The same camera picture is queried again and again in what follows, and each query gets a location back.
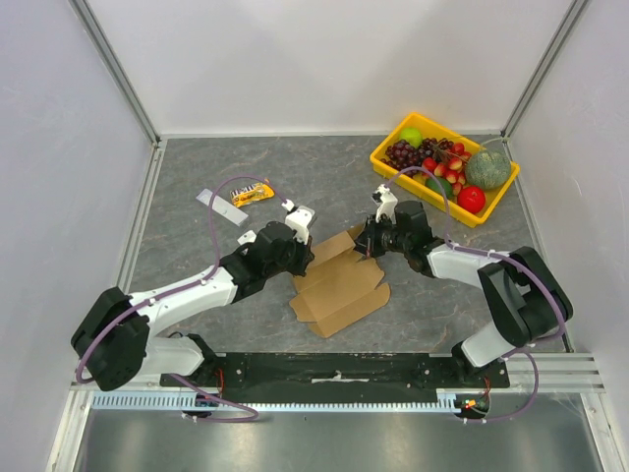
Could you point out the red strawberry cluster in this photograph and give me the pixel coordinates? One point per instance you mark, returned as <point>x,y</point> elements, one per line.
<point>455,175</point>

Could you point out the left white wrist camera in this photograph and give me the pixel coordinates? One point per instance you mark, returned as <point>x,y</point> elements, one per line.
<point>299,219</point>

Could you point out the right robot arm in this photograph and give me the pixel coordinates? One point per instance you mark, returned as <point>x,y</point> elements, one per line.
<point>525,301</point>

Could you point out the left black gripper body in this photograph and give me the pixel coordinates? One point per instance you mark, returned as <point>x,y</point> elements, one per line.
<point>296,257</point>

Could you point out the yellow plastic tray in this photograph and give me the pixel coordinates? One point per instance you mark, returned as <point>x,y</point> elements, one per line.
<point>414,178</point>

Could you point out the purple grape bunch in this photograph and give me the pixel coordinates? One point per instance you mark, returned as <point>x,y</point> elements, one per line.
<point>432,154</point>

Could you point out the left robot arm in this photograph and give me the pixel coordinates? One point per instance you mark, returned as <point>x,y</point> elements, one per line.
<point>119,341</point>

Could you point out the light green apple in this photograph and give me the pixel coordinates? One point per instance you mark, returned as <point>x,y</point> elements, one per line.
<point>411,136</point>

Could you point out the small white plastic block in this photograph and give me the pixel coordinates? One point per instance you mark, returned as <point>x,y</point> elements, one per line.
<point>248,237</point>

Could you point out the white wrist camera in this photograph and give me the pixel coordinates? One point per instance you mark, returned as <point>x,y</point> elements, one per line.
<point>386,203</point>
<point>299,219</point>

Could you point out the dark green lime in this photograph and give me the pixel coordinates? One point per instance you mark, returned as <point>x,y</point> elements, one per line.
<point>440,186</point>

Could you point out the yellow candy packet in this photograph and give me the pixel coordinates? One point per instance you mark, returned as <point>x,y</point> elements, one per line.
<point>253,193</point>

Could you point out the brown cardboard box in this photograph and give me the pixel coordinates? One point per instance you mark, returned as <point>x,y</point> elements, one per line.
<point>340,286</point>

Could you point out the green netted melon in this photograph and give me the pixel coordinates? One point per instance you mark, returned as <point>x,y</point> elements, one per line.
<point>488,169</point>

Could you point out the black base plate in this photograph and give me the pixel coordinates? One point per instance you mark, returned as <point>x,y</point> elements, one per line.
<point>246,370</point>

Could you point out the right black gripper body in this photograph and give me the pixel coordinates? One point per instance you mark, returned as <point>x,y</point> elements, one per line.
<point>371,238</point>

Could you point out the red apple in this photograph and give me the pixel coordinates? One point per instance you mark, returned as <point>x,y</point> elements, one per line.
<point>472,199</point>

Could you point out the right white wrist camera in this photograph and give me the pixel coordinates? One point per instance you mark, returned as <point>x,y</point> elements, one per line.
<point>386,203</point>

